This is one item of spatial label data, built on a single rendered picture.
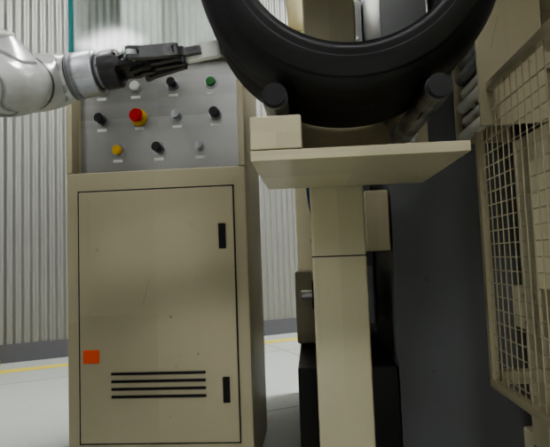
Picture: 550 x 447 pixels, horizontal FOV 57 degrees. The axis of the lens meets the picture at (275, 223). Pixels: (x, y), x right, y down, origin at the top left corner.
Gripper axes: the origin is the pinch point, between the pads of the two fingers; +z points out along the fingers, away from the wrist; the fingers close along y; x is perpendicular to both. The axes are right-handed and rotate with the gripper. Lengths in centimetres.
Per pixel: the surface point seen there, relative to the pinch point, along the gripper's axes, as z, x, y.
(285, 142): 12.9, 22.8, -9.7
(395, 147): 30.9, 27.0, -9.7
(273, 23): 14.4, 2.8, -11.6
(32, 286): -175, 29, 239
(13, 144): -172, -68, 233
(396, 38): 34.0, 9.4, -11.6
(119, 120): -38, -10, 58
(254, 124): 8.2, 18.8, -9.7
